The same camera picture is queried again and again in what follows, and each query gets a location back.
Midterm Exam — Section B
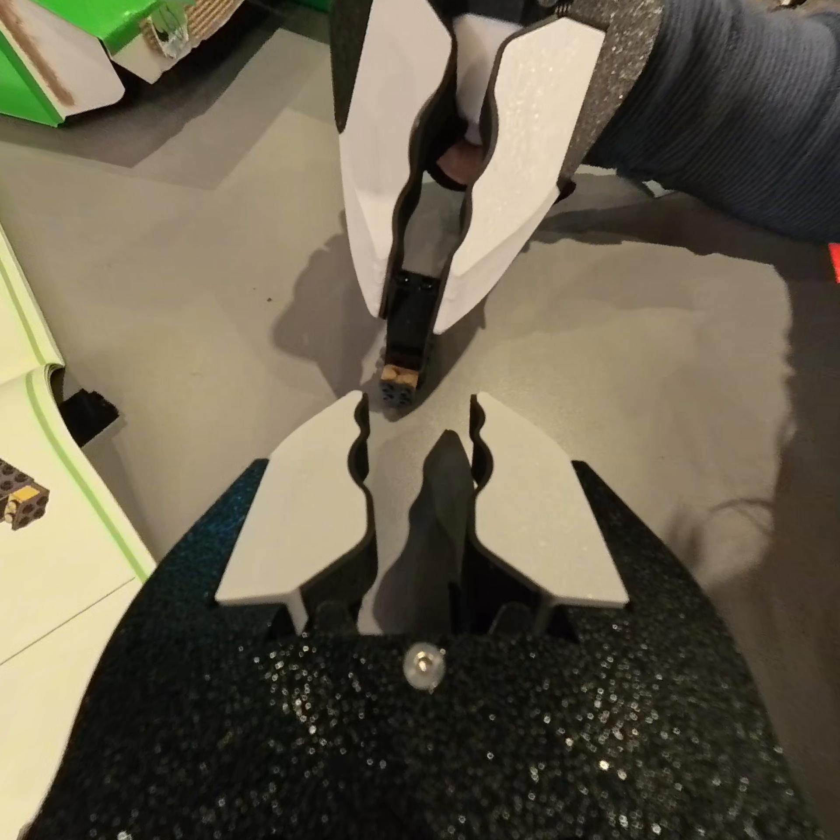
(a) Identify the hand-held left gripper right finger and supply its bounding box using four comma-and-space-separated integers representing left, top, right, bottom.
462, 392, 631, 635

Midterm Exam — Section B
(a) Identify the instruction booklet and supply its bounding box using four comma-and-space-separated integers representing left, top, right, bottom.
0, 225, 156, 665

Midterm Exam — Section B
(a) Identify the grey and tan brick assembly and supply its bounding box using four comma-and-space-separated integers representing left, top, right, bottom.
378, 360, 432, 422

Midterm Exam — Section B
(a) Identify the person's right forearm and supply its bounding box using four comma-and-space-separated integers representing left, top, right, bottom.
587, 0, 840, 242

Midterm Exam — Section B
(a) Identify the green toy box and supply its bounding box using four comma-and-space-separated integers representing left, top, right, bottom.
0, 0, 201, 130

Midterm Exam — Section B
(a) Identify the person's right hand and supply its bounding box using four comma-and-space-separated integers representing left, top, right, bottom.
436, 118, 488, 188

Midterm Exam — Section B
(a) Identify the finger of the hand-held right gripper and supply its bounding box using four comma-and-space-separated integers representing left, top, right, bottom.
432, 16, 606, 332
336, 0, 455, 319

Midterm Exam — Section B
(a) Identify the grey desk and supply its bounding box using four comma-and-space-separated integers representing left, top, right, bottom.
0, 0, 840, 808

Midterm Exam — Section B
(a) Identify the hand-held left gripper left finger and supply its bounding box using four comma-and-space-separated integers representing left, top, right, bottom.
214, 390, 378, 636

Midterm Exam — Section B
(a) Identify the long black brick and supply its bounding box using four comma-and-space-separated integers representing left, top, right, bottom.
61, 389, 120, 448
382, 268, 442, 376

